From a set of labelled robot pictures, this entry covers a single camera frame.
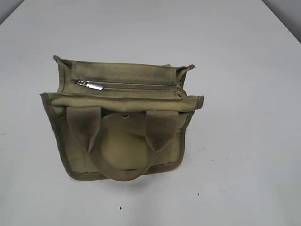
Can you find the yellow canvas tote bag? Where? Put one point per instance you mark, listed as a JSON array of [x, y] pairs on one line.
[[135, 126]]

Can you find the silver metal zipper pull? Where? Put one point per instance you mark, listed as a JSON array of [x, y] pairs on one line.
[[90, 84]]

